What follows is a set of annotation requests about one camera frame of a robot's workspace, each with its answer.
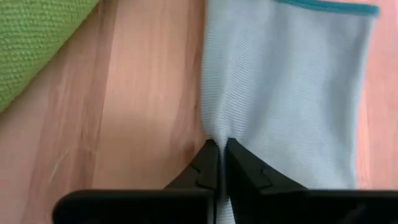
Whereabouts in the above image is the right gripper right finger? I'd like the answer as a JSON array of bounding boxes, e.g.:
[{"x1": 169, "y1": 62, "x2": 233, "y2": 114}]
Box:
[{"x1": 224, "y1": 138, "x2": 398, "y2": 224}]

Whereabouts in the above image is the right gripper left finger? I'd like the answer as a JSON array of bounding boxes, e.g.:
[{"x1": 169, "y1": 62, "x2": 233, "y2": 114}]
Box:
[{"x1": 52, "y1": 139, "x2": 223, "y2": 224}]

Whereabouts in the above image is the light blue microfiber towel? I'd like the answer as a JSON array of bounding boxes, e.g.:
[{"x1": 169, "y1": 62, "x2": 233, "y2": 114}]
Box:
[{"x1": 200, "y1": 0, "x2": 381, "y2": 224}]

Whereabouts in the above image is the green microfiber towel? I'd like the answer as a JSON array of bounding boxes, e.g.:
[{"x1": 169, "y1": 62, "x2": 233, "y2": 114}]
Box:
[{"x1": 0, "y1": 0, "x2": 100, "y2": 113}]

